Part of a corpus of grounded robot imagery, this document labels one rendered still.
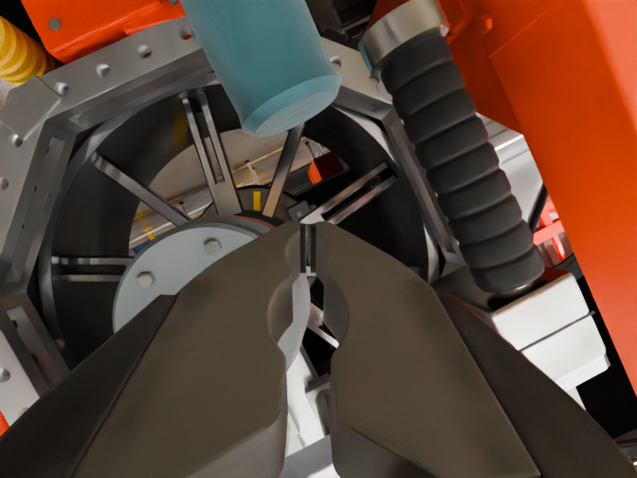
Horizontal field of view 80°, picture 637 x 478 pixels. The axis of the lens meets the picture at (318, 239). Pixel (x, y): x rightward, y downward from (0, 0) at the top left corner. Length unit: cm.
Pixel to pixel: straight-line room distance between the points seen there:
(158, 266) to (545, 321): 23
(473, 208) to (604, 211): 35
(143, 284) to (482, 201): 21
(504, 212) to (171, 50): 36
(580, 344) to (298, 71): 24
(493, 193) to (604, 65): 28
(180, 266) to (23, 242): 29
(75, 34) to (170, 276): 28
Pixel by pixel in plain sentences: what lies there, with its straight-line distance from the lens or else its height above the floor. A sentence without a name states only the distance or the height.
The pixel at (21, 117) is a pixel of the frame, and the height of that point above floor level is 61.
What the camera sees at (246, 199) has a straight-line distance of 96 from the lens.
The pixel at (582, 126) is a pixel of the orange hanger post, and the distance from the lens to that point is 51.
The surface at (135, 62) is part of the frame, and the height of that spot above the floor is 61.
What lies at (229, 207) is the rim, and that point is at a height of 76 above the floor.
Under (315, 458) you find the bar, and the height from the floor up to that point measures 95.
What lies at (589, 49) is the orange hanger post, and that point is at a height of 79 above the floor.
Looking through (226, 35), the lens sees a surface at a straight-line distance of 31.
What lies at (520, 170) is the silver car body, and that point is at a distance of 104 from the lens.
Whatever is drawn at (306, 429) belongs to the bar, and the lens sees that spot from 47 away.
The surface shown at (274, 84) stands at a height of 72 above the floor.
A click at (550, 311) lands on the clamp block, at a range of 23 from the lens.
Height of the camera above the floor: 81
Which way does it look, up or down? 4 degrees up
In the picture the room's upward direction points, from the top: 154 degrees clockwise
